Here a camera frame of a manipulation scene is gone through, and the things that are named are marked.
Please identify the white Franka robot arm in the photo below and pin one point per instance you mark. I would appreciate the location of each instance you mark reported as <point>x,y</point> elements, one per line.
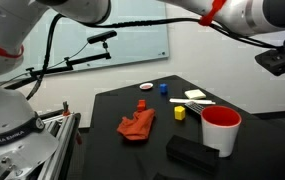
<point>2,100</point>

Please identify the small red and white dish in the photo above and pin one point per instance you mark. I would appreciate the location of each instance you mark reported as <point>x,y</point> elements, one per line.
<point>146,86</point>

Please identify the orange cube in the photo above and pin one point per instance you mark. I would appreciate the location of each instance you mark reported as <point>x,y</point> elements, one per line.
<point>141,105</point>

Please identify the blue cube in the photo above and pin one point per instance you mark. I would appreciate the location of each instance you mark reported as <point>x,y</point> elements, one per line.
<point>163,88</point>

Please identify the orange cloth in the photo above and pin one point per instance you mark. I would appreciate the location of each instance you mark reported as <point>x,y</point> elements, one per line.
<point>137,125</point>

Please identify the yellow cube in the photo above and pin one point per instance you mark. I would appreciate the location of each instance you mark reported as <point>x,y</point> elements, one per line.
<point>179,113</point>

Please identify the white stick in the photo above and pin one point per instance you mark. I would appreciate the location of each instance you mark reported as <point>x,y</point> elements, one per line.
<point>191,101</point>

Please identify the glass whiteboard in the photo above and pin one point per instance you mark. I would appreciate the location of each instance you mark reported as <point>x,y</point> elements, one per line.
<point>135,40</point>

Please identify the white sticky note pad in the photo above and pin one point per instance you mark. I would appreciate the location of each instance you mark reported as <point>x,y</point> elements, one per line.
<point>195,94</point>

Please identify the remote control with buttons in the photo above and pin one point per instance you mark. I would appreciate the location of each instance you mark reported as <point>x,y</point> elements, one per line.
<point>195,107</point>

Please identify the black rectangular box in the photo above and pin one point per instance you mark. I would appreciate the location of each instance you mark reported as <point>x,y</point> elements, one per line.
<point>192,154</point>

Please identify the white cup with red inside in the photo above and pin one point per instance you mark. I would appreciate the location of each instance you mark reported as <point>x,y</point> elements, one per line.
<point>220,138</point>

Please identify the black camera on boom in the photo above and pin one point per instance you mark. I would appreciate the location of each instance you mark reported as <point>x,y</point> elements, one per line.
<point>101,36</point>

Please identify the red and black frame clamp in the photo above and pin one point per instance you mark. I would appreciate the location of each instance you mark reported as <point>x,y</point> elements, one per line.
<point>65,109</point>

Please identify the aluminium frame rail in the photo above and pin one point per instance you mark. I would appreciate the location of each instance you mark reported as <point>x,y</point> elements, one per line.
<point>62,140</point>

